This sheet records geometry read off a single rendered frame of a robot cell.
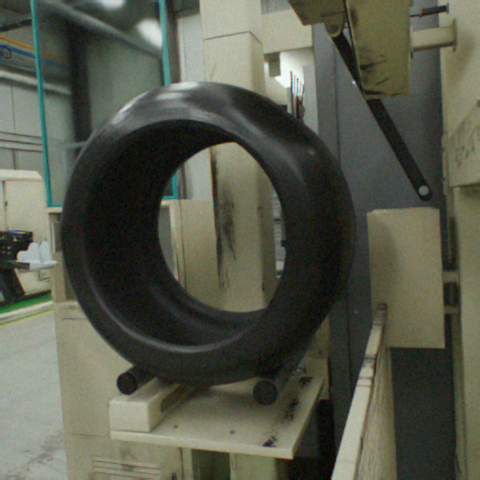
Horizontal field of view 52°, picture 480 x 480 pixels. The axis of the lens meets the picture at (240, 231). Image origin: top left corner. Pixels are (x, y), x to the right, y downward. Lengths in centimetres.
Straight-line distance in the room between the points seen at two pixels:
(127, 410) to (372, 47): 82
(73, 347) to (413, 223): 138
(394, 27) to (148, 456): 164
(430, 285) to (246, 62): 68
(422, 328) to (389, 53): 57
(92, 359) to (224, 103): 134
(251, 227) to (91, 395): 107
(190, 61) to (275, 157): 1094
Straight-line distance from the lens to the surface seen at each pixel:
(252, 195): 123
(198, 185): 1118
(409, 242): 111
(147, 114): 92
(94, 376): 201
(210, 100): 87
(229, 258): 126
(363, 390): 64
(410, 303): 113
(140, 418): 103
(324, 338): 121
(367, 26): 91
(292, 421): 104
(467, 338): 117
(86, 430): 212
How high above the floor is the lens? 123
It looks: 3 degrees down
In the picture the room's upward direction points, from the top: 4 degrees counter-clockwise
